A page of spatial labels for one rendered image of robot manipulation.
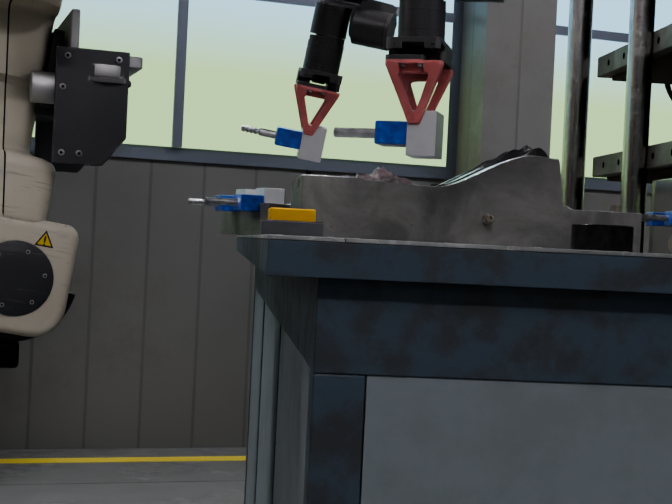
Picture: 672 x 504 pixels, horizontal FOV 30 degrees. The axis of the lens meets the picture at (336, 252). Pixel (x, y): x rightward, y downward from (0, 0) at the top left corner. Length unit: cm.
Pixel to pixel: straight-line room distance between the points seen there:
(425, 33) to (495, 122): 334
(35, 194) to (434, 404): 77
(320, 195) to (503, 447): 67
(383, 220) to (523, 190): 21
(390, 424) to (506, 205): 69
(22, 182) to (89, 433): 294
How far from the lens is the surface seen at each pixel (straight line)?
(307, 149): 193
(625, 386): 123
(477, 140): 481
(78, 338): 459
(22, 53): 180
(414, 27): 150
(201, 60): 467
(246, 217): 216
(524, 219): 181
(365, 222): 177
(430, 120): 148
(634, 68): 281
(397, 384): 118
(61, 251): 176
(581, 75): 319
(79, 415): 462
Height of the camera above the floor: 80
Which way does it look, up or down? level
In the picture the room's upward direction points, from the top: 3 degrees clockwise
